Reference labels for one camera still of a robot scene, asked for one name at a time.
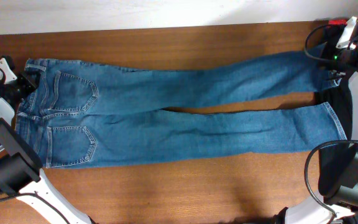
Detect blue denim jeans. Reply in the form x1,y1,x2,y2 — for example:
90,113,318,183
16,52,346,168

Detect red cloth piece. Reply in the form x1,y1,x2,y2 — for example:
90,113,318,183
328,19,347,26

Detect right black cable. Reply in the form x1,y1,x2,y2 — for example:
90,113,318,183
303,24,358,224

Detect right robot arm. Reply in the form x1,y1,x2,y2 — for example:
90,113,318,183
270,16,358,224

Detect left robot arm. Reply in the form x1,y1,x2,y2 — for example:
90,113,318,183
0,67,94,224

